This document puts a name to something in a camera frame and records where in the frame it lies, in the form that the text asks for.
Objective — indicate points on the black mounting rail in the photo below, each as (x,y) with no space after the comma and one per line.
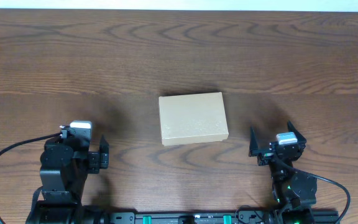
(247,216)

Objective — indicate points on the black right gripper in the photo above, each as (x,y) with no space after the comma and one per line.
(276,150)

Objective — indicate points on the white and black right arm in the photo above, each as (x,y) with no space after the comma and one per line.
(294,190)

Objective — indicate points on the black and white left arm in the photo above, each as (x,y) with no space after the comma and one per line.
(65,164)

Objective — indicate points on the cardboard box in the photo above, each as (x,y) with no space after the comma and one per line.
(195,118)

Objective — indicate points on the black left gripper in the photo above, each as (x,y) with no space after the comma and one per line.
(95,159)

